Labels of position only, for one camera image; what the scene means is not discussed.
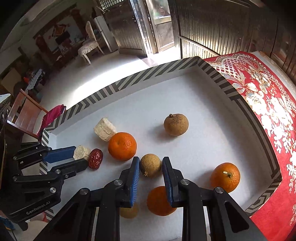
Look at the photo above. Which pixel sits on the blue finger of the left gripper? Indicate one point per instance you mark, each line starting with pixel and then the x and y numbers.
pixel 60 154

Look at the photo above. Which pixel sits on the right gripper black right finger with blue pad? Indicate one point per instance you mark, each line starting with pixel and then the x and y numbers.
pixel 227 220

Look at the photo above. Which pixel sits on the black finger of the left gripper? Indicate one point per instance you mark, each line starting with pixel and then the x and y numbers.
pixel 69 169

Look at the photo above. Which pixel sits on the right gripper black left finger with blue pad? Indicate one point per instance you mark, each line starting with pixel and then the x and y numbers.
pixel 94 214

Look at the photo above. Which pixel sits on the red jujube date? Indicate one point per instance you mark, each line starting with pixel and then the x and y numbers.
pixel 95 159

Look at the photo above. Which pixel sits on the large orange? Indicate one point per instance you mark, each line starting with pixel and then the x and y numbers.
pixel 225 175

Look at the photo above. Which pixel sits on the longan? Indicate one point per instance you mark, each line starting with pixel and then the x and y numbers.
pixel 129 213
pixel 150 165
pixel 176 124

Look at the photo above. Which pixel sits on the small orange mandarin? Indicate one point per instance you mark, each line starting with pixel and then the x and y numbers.
pixel 122 146

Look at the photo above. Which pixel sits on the small sugarcane piece far left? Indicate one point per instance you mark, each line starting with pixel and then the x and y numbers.
pixel 81 152

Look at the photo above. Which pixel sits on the magenta cloth on chair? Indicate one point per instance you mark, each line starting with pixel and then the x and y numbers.
pixel 49 118

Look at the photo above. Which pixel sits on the red floral tablecloth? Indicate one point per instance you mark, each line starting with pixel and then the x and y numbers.
pixel 270 93

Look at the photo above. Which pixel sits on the red wooden chair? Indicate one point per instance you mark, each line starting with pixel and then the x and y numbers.
pixel 24 113

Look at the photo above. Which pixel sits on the striped white cardboard box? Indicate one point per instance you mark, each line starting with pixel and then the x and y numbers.
pixel 194 116

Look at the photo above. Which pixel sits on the white chair with cushion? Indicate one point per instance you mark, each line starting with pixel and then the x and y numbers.
pixel 89 45

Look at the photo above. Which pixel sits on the wooden panel door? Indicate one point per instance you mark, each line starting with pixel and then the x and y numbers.
pixel 214 28

